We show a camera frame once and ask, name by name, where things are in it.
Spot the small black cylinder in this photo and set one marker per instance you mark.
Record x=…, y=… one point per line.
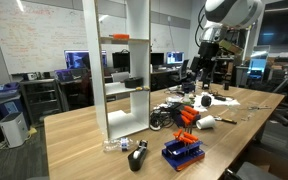
x=226, y=85

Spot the blue recycling bin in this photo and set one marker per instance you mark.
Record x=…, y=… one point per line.
x=9, y=106

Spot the small yellow object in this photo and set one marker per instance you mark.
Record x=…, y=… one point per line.
x=139, y=88
x=146, y=88

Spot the blue lit display screen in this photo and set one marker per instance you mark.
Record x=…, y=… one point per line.
x=258, y=65

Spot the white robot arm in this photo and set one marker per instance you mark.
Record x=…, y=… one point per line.
x=234, y=11

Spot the dark metal cabinet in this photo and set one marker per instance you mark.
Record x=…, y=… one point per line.
x=40, y=100

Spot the white shelf unit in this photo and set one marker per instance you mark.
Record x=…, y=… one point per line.
x=97, y=83

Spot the clear plastic bag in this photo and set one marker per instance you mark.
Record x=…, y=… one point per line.
x=112, y=145

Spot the blue hex key holder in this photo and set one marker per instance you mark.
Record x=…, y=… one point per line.
x=184, y=158

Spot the lit computer monitor with code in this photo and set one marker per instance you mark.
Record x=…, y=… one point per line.
x=74, y=60

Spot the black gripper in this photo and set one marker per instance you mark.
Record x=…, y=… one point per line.
x=208, y=50

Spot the black monitor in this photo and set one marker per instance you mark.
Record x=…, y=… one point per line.
x=157, y=59
x=120, y=60

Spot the black office chair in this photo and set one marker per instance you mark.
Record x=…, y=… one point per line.
x=183, y=70

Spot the white paper cup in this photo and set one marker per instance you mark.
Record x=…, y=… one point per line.
x=206, y=122

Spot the grey office chair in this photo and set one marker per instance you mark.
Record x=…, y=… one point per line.
x=119, y=76

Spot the whiteboard with writing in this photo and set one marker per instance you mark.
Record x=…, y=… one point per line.
x=34, y=36

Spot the small lit computer monitor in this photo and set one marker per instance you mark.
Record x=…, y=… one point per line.
x=175, y=57

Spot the white air purifier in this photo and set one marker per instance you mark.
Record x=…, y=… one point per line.
x=14, y=130

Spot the yellow wrist camera mount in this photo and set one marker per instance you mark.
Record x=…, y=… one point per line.
x=230, y=46

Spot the blue box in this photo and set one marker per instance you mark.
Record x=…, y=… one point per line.
x=178, y=115

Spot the white paper sheet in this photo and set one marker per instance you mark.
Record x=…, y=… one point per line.
x=222, y=101

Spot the dark grey chair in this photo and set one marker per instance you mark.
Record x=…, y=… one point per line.
x=254, y=171

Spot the metal pliers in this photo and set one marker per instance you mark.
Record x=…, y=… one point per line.
x=259, y=107

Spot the dark office desk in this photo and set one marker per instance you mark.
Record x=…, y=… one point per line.
x=162, y=71

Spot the black tape dispenser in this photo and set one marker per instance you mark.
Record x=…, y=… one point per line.
x=135, y=163

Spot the black round speaker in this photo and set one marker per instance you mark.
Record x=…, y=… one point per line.
x=206, y=100

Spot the spray bottle with black trigger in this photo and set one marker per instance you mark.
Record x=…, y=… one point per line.
x=187, y=87

